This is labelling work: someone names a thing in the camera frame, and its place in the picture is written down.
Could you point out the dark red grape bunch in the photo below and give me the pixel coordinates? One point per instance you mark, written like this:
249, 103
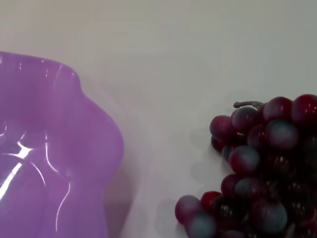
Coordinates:
267, 158

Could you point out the purple wavy plastic bowl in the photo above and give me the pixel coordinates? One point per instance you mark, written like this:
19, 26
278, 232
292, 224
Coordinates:
49, 148

